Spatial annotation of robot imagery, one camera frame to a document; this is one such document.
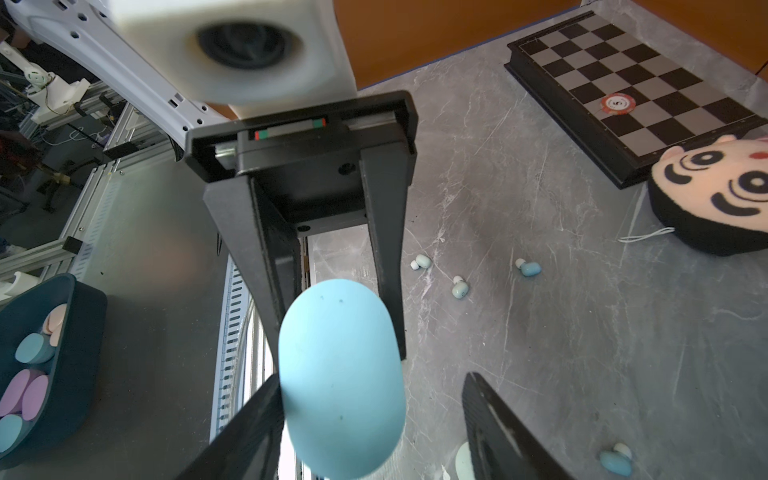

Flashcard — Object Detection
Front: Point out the black folding chess board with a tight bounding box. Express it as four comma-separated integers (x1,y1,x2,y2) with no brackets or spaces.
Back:
505,11,767,189

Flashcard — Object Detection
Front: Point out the red white poker chip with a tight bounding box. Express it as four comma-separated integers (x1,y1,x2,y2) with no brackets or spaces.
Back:
601,92,636,115

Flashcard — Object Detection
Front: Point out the dark teal storage bin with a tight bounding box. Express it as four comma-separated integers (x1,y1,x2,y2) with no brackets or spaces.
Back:
1,274,107,470

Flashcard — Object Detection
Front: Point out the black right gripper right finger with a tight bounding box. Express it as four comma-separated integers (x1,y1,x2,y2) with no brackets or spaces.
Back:
462,372,572,479

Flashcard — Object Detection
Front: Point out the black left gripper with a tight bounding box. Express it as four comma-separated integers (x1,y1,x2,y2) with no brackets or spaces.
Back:
185,91,418,360

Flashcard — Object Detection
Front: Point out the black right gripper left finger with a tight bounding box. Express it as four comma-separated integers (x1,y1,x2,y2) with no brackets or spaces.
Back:
178,374,285,479

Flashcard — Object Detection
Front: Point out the light blue charging case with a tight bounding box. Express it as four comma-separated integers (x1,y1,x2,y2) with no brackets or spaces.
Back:
278,279,406,479

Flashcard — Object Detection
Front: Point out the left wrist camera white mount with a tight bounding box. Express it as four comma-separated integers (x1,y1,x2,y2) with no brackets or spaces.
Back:
108,0,357,118

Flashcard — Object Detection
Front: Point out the mint green charging case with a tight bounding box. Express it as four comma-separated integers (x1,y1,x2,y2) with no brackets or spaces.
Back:
454,442,475,480

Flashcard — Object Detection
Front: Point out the blue white earbud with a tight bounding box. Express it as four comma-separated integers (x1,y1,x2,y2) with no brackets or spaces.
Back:
598,442,633,477
515,258,542,277

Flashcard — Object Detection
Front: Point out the pink plush doll head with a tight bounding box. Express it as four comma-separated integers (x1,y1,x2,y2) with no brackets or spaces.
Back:
619,135,767,257

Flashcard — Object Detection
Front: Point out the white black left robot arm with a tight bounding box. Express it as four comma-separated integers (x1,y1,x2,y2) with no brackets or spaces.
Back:
7,1,418,348

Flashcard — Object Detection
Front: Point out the mint white earbud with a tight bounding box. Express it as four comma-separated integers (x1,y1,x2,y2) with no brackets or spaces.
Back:
410,254,432,271
452,276,470,299

